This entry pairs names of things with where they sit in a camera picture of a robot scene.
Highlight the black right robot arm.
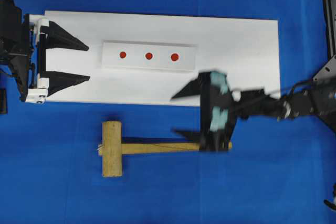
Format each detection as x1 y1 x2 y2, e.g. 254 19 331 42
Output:
173 56 335 152

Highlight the large white foam board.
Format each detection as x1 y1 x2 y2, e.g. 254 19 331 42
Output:
43 11 280 106

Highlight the wooden mallet hammer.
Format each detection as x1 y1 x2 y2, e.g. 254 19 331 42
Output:
97 120 233 178

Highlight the small white raised plate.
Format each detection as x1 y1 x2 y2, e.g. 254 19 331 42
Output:
102 41 197 72

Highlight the black clip lower right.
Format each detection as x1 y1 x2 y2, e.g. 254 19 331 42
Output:
323 183 336 211

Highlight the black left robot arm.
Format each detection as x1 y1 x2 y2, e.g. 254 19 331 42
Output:
1 0 90 104

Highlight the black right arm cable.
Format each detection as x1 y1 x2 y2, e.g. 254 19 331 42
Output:
230 78 316 113

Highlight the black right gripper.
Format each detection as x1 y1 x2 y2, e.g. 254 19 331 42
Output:
171 71 265 152

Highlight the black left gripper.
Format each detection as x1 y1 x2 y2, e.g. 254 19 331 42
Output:
20 14 90 103

